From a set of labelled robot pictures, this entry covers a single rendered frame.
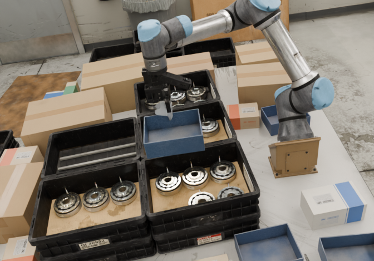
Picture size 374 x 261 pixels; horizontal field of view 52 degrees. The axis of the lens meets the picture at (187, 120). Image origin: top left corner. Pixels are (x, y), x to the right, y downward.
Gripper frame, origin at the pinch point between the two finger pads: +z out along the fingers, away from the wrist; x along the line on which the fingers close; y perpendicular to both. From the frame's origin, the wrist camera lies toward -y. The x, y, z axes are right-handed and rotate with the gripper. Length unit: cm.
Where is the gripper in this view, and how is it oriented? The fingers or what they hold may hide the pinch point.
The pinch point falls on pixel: (171, 116)
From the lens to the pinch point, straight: 140.5
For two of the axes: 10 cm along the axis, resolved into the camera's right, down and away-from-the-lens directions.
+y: -9.9, 1.2, 0.5
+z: 1.3, 8.3, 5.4
